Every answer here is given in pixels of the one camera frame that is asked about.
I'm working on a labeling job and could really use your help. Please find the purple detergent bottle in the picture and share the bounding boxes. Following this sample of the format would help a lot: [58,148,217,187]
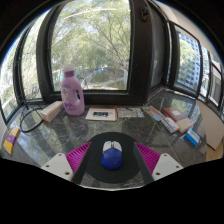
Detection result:
[59,64,86,117]

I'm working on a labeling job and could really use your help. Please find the small blue box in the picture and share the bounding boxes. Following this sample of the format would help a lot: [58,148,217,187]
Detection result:
[184,128,202,148]

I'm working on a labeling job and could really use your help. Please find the white and orange carton box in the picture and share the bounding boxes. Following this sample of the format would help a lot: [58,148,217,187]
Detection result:
[39,100,64,123]

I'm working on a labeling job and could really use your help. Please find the small white box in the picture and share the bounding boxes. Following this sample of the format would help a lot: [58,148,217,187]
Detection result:
[160,117,180,134]

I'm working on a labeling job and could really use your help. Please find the white booklet with dark picture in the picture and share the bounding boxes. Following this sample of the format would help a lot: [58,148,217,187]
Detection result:
[84,106,118,122]

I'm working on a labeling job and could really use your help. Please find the blue and white computer mouse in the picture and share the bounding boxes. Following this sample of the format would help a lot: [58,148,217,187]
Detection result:
[100,139,124,170]

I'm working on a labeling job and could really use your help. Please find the black round mouse pad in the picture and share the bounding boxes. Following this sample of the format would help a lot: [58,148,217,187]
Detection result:
[79,131,149,185]

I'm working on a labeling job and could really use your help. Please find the yellow and purple book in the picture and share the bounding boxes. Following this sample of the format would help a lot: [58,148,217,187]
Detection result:
[3,126,21,155]

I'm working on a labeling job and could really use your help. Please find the dark red book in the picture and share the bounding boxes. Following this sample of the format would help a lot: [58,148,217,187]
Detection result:
[162,107,194,134]

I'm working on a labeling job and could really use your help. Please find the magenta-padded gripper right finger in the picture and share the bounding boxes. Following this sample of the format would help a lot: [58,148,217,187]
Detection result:
[133,142,184,185]

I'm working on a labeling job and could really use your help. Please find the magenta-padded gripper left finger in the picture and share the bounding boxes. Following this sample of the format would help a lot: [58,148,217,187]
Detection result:
[40,142,93,185]

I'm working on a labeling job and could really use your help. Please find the colourful printed booklet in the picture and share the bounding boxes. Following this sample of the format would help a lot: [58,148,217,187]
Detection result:
[141,105,166,122]

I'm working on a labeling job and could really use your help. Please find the black wire stand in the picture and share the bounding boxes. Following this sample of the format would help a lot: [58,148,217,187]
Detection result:
[18,102,46,134]

